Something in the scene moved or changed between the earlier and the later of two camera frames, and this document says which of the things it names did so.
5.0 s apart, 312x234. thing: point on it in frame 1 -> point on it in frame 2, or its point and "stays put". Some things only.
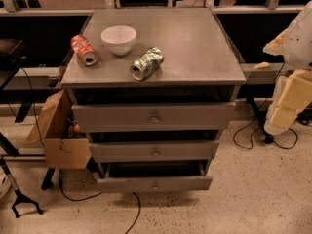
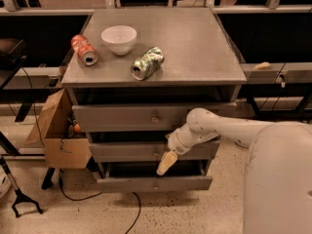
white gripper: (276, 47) -> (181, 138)
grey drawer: (124, 176) stays put
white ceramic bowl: (119, 38) stays put
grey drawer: (154, 151) stays put
